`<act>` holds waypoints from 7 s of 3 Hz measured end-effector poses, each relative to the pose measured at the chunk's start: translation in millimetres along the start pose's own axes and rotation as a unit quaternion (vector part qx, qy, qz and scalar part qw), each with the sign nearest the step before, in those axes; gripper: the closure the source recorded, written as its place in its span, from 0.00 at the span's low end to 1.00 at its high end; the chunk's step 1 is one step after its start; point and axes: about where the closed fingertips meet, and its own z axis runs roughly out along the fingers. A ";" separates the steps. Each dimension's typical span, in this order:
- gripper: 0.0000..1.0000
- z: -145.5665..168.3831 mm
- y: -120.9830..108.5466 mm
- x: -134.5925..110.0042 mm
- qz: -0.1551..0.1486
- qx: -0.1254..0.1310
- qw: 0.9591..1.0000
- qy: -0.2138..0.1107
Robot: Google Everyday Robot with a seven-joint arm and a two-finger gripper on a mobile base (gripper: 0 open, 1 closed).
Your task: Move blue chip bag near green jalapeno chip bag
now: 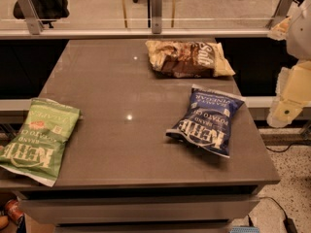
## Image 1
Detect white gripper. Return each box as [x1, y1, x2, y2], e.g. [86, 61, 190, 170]
[266, 61, 311, 128]

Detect blue Kettle chip bag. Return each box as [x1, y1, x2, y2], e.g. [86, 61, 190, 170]
[166, 84, 245, 157]

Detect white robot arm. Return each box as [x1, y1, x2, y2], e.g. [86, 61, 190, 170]
[267, 0, 311, 128]

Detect brown and cream chip bag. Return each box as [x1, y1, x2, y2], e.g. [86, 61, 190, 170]
[146, 40, 235, 78]

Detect green jalapeno Kettle chip bag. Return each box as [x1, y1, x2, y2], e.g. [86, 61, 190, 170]
[0, 98, 80, 187]

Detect black chair with bag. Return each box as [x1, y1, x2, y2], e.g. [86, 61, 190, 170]
[13, 0, 70, 29]

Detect grey drawer cabinet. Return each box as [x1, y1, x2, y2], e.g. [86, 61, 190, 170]
[17, 187, 259, 233]

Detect glass railing panel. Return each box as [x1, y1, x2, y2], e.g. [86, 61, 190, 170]
[0, 0, 286, 31]

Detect red soda can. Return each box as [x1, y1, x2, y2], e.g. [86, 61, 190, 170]
[4, 199, 24, 225]

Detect right metal railing bracket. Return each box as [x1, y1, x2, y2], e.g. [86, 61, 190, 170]
[266, 0, 294, 29]

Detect metal railing bracket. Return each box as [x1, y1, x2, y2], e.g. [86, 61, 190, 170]
[266, 0, 294, 29]
[17, 0, 43, 35]
[151, 0, 162, 34]

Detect black power cable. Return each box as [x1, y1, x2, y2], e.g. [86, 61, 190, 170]
[258, 141, 311, 233]

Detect middle metal railing bracket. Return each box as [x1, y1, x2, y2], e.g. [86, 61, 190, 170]
[151, 0, 162, 34]

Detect left metal railing bracket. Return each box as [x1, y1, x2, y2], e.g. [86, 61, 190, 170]
[17, 0, 43, 35]

